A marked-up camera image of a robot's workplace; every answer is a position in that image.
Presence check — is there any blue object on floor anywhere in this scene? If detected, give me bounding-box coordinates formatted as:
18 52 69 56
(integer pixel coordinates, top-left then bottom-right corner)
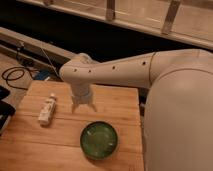
34 70 50 80

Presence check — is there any white thin cable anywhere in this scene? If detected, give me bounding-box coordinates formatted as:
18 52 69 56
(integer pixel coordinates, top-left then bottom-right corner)
39 46 61 79

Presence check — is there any white plastic bottle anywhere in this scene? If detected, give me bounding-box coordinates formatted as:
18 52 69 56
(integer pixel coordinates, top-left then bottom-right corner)
38 93 57 126

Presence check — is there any black object at left edge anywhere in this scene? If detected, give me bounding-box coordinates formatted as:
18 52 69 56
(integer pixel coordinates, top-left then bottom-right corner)
0 85 15 136

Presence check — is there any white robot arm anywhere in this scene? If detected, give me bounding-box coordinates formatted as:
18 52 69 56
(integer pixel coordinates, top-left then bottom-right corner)
59 49 213 171

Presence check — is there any black coiled cable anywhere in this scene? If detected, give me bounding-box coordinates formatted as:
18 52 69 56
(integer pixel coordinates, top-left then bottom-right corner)
1 41 39 91

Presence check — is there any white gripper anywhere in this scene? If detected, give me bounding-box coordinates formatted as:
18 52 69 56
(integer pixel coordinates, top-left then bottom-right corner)
71 84 97 114

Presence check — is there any green ceramic bowl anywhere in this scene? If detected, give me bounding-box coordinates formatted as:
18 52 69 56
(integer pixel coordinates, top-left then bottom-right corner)
80 121 118 160

